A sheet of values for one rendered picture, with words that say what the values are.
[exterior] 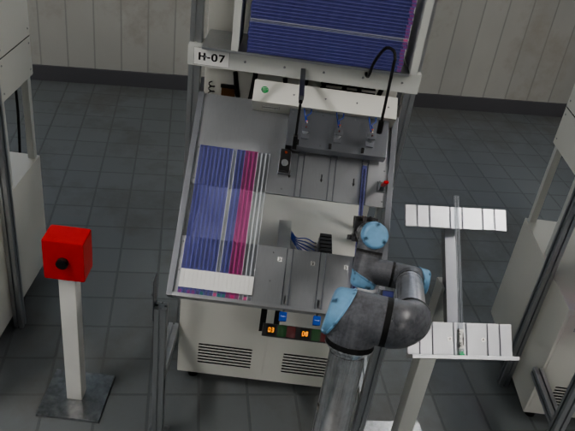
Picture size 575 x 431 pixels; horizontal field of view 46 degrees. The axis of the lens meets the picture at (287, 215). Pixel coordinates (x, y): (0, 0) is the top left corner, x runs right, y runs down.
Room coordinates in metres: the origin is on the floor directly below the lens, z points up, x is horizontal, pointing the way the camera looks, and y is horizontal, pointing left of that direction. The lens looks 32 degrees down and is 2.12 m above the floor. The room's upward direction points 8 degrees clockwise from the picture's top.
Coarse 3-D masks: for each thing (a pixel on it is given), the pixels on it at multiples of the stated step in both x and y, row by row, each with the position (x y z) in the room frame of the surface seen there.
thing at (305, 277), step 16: (272, 256) 1.81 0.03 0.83; (288, 256) 1.81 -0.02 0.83; (304, 256) 1.82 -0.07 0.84; (320, 256) 1.82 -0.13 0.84; (336, 256) 1.83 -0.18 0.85; (176, 272) 1.73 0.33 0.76; (256, 272) 1.76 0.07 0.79; (272, 272) 1.77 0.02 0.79; (288, 272) 1.77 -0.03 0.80; (304, 272) 1.78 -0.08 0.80; (320, 272) 1.79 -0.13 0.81; (336, 272) 1.79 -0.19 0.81; (176, 288) 1.69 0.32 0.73; (256, 288) 1.72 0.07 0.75; (272, 288) 1.73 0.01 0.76; (288, 288) 1.73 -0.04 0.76; (304, 288) 1.74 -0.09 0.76; (320, 288) 1.75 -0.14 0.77; (336, 288) 1.75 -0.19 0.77; (288, 304) 1.70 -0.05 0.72; (304, 304) 1.70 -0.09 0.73; (320, 304) 1.71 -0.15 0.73
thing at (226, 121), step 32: (224, 96) 2.19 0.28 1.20; (224, 128) 2.10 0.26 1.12; (256, 128) 2.12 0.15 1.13; (320, 160) 2.07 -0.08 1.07; (352, 160) 2.08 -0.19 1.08; (384, 160) 2.09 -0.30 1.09; (288, 192) 1.97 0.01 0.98; (320, 192) 1.98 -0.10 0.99; (352, 192) 2.00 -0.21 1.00; (384, 192) 2.01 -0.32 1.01
